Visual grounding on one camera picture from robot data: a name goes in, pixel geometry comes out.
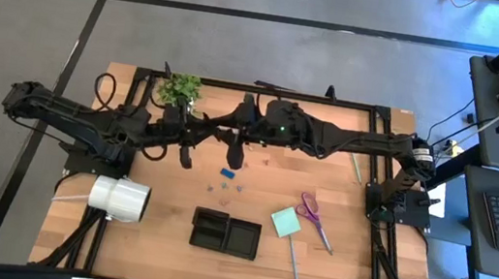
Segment yellow power plug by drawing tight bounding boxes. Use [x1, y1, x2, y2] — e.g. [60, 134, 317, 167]
[447, 142, 465, 159]

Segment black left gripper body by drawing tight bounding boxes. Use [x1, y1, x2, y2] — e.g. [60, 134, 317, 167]
[169, 108, 208, 149]

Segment green plant in white pot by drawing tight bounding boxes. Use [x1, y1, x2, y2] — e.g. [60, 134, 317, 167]
[154, 70, 205, 118]

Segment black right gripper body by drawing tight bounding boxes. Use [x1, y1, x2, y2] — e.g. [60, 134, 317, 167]
[229, 116, 266, 148]

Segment purple handled scissors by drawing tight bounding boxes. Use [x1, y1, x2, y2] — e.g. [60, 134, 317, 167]
[289, 190, 343, 257]

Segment light green pencil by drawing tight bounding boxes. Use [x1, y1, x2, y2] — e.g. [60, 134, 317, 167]
[345, 152, 367, 187]

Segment green sticky note pad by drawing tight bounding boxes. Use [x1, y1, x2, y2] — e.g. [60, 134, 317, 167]
[267, 203, 305, 241]

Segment black mesh desk organizer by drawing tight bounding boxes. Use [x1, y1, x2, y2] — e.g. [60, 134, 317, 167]
[187, 205, 265, 263]

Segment black metal table frame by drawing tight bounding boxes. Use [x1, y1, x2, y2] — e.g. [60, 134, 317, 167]
[32, 53, 464, 279]

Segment white paper sheet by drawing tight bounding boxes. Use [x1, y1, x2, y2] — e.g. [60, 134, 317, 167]
[426, 181, 451, 220]

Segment grey-blue pencil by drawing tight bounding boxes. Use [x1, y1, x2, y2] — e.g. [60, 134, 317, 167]
[282, 235, 310, 279]

